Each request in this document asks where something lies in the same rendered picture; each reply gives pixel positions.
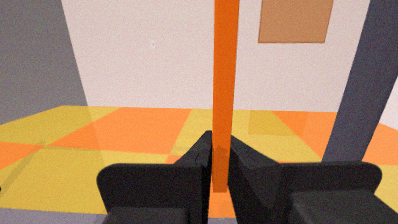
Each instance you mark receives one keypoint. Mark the orange bar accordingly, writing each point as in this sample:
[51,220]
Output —
[225,54]

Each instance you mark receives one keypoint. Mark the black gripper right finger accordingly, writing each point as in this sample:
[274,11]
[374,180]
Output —
[259,185]

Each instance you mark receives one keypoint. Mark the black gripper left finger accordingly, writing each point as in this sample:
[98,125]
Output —
[184,184]

